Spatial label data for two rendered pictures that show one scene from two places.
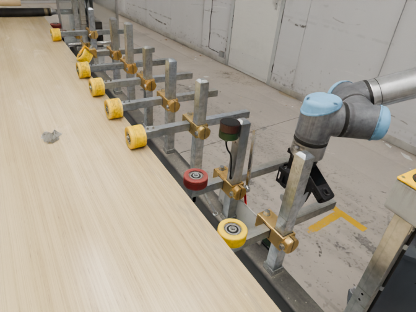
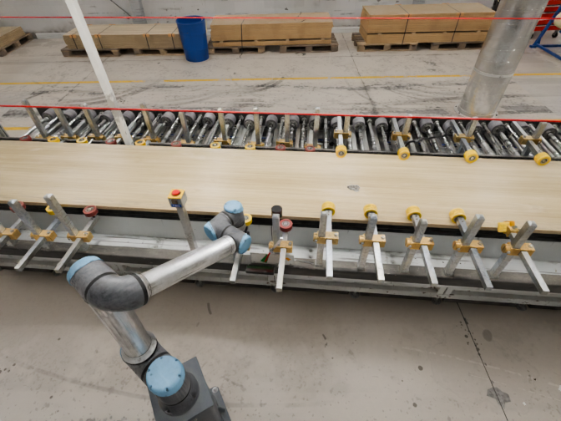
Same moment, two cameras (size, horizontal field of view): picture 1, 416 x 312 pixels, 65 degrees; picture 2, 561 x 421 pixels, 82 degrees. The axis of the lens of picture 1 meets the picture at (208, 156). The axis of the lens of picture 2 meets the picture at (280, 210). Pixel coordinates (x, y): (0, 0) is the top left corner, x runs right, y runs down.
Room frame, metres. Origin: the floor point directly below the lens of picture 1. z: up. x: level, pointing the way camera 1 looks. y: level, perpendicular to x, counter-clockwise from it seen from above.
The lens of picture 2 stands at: (1.69, -0.98, 2.29)
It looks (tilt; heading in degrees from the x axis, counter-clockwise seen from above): 44 degrees down; 131
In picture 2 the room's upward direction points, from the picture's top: 2 degrees counter-clockwise
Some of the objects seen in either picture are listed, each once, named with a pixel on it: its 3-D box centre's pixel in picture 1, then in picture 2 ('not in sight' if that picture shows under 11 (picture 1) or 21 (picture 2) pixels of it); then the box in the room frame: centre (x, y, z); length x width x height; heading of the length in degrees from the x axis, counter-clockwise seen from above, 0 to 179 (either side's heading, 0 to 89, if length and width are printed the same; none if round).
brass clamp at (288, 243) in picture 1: (276, 231); not in sight; (0.71, -0.22, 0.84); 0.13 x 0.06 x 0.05; 34
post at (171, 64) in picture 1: (169, 112); (366, 246); (1.31, 0.18, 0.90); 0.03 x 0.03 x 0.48; 34
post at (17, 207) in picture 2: not in sight; (34, 229); (-0.35, -0.93, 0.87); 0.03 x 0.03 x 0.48; 34
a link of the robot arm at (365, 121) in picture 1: (359, 119); (219, 227); (0.79, -0.38, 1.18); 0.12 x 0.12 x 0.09; 2
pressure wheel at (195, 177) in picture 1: (195, 187); (285, 229); (0.86, 0.03, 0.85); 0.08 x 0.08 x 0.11
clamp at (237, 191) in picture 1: (228, 183); (280, 246); (0.91, -0.08, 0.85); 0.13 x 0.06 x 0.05; 34
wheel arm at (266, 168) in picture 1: (242, 175); (282, 256); (0.97, -0.13, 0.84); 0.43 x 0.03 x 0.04; 124
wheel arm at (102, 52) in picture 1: (125, 51); (527, 261); (2.01, 0.56, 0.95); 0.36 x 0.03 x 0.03; 124
